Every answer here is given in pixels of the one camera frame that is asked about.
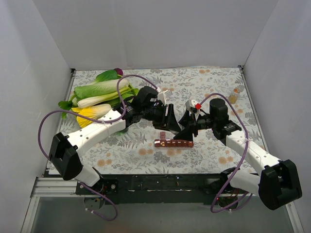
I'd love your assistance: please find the red weekly pill organizer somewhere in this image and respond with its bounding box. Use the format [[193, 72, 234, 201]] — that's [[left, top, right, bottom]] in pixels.
[[154, 131, 194, 148]]

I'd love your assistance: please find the small green glass bottle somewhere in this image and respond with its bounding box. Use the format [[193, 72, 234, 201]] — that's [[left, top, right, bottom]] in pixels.
[[117, 128, 128, 135]]

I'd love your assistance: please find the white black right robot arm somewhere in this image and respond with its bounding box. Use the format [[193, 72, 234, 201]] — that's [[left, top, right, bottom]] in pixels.
[[174, 98, 302, 210]]

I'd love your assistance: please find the white stem bok choy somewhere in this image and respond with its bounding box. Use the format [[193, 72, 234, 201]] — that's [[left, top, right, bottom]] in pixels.
[[77, 87, 140, 109]]

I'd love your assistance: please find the green leafy top vegetable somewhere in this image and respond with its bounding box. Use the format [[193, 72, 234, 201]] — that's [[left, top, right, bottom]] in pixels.
[[94, 70, 119, 83]]

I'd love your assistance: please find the yellow napa cabbage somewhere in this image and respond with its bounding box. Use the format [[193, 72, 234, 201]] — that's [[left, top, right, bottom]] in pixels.
[[71, 104, 112, 128]]

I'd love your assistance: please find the green plastic basket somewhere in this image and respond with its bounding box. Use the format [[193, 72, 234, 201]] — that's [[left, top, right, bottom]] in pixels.
[[69, 82, 137, 115]]

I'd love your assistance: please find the large green bok choy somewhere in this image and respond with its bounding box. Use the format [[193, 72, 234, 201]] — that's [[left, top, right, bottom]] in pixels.
[[74, 80, 119, 100]]

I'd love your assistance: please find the clear glass pill jar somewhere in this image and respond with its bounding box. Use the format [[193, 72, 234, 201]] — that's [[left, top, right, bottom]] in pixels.
[[228, 88, 241, 104]]

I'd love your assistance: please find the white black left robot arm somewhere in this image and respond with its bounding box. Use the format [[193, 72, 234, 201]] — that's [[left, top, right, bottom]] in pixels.
[[49, 86, 180, 194]]

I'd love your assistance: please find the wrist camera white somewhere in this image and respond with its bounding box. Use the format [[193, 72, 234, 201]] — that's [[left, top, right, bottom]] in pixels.
[[157, 88, 173, 105], [185, 100, 201, 114]]

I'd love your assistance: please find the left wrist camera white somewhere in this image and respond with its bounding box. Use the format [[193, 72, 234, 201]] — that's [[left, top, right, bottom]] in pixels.
[[157, 88, 173, 105]]

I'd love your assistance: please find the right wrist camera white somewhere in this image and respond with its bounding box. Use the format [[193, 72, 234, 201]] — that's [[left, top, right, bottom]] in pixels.
[[185, 100, 201, 114]]

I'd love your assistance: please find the purple onion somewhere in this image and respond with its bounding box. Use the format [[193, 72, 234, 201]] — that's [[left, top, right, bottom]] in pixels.
[[114, 68, 123, 76]]

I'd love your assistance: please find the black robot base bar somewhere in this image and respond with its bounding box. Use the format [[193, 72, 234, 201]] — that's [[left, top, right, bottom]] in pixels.
[[75, 173, 251, 204]]

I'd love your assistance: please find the floral tablecloth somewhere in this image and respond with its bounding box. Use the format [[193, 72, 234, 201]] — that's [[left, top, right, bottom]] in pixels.
[[81, 67, 266, 174]]

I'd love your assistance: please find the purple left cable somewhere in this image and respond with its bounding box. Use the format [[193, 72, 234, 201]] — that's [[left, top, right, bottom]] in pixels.
[[38, 74, 161, 221]]

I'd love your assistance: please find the white blue pill bottle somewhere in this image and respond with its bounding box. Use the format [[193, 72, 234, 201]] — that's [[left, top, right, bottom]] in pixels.
[[171, 123, 185, 135]]

